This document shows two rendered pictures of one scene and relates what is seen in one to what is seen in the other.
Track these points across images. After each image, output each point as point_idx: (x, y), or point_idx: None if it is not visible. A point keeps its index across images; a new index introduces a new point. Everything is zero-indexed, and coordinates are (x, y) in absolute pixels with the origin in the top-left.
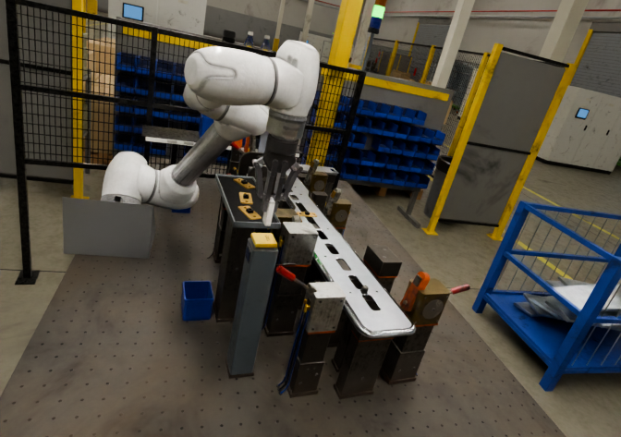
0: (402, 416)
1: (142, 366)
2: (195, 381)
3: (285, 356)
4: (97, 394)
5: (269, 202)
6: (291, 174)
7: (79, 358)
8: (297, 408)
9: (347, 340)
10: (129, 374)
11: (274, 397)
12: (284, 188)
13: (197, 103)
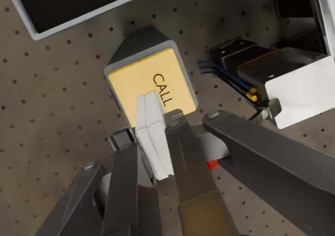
0: None
1: (26, 74)
2: (97, 80)
3: (204, 7)
4: (2, 122)
5: (155, 176)
6: (313, 218)
7: None
8: (222, 90)
9: (308, 17)
10: (19, 90)
11: (196, 81)
12: (230, 151)
13: None
